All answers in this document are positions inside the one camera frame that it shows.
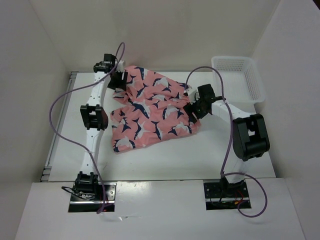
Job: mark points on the pink shark print shorts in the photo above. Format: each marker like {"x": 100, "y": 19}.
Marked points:
{"x": 152, "y": 111}

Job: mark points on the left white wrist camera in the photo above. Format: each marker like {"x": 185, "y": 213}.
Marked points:
{"x": 121, "y": 66}

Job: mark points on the white plastic mesh basket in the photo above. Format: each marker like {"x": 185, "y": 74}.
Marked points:
{"x": 241, "y": 80}

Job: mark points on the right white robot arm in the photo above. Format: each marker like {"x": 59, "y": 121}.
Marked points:
{"x": 246, "y": 135}

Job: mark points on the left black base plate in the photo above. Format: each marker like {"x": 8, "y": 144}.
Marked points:
{"x": 92, "y": 203}

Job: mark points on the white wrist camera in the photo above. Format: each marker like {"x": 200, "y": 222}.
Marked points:
{"x": 192, "y": 94}
{"x": 121, "y": 66}

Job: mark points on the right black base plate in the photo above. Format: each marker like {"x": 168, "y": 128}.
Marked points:
{"x": 212, "y": 195}

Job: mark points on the aluminium table edge rail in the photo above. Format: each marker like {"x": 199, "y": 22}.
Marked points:
{"x": 55, "y": 140}

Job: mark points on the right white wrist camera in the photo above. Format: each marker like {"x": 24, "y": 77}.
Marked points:
{"x": 192, "y": 94}

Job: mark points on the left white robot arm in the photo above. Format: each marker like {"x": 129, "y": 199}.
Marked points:
{"x": 108, "y": 73}

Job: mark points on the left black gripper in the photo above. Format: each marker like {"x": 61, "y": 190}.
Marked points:
{"x": 121, "y": 84}

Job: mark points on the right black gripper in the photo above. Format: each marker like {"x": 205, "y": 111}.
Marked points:
{"x": 190, "y": 108}

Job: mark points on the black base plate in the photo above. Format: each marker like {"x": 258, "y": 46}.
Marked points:
{"x": 92, "y": 203}
{"x": 212, "y": 195}

